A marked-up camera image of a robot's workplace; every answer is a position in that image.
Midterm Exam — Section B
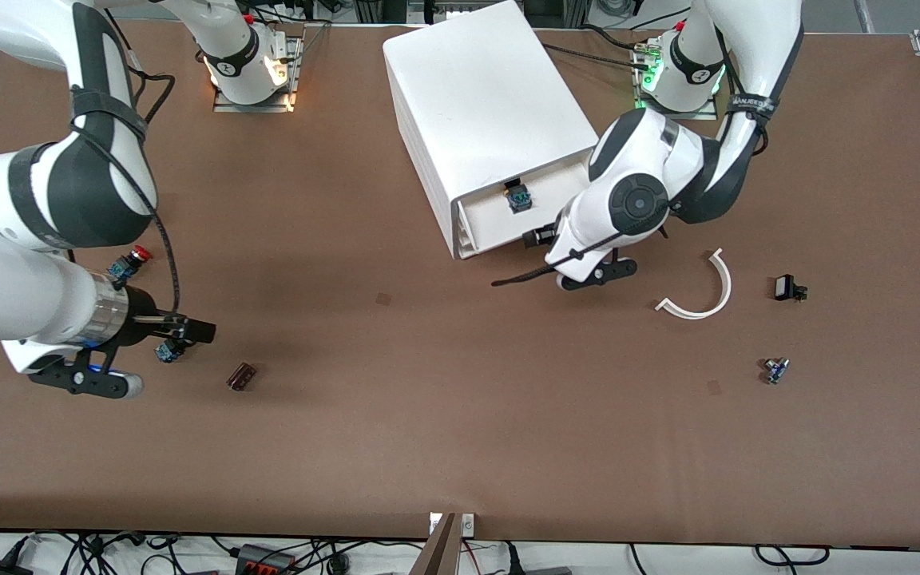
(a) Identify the white plastic drawer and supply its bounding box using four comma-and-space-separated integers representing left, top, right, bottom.
452, 147, 601, 260

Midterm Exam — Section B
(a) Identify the yellow push button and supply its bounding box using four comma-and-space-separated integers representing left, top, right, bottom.
504, 179, 535, 216

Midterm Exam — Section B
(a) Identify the red push button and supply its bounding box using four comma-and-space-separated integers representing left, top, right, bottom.
107, 246, 153, 282

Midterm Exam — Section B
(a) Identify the white drawer cabinet shell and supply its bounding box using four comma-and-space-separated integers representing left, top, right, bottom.
383, 0, 601, 260

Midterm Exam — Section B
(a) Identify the white curved plastic strip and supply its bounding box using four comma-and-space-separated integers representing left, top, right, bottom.
656, 248, 733, 320

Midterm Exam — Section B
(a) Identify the black orange power strip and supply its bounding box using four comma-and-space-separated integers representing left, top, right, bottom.
235, 543, 298, 575

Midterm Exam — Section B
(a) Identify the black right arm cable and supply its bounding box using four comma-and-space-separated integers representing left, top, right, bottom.
69, 48, 183, 322

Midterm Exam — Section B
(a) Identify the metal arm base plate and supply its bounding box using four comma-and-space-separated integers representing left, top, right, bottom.
633, 40, 720, 121
212, 35, 303, 113

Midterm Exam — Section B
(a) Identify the black cable to base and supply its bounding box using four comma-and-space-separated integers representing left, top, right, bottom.
541, 24, 654, 71

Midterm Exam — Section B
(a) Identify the white metal bracket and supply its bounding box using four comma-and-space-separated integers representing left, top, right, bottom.
428, 513, 477, 537

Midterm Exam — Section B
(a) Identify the wooden post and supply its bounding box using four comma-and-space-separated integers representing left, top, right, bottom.
409, 513, 462, 575

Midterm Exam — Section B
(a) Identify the black cable loop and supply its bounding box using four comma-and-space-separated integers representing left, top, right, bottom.
753, 544, 833, 569

